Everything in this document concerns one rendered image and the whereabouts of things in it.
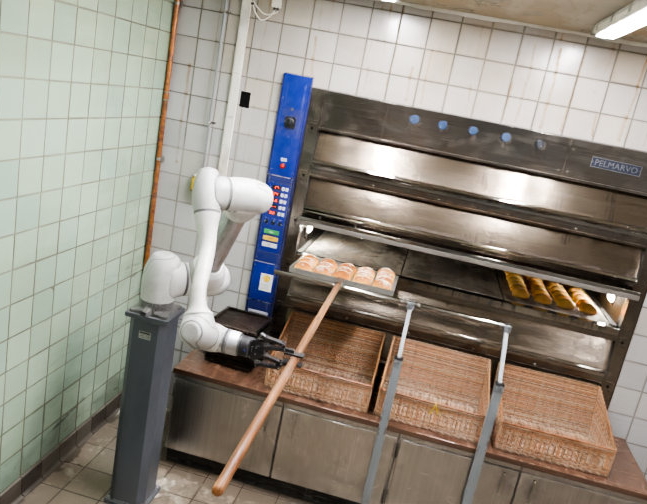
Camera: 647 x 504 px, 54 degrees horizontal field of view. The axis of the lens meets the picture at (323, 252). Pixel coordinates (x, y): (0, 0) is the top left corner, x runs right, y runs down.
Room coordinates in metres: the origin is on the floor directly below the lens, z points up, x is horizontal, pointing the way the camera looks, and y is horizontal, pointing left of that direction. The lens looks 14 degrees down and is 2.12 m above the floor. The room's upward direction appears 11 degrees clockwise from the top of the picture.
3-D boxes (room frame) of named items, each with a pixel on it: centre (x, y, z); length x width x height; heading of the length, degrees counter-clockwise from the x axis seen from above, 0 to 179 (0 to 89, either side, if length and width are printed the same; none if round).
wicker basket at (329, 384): (3.19, -0.13, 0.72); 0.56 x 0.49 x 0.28; 82
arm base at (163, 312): (2.70, 0.71, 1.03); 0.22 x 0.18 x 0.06; 172
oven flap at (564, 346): (3.37, -0.74, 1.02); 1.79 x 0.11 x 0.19; 81
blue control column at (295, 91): (4.44, 0.16, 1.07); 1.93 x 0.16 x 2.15; 171
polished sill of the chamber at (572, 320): (3.39, -0.74, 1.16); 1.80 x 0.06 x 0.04; 81
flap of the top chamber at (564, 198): (3.37, -0.74, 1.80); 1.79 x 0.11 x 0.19; 81
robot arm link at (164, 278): (2.72, 0.69, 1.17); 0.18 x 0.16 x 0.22; 120
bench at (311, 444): (3.10, -0.58, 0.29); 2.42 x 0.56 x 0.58; 81
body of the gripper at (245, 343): (2.14, 0.19, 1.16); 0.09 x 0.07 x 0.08; 81
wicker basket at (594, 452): (3.01, -1.31, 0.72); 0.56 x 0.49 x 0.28; 83
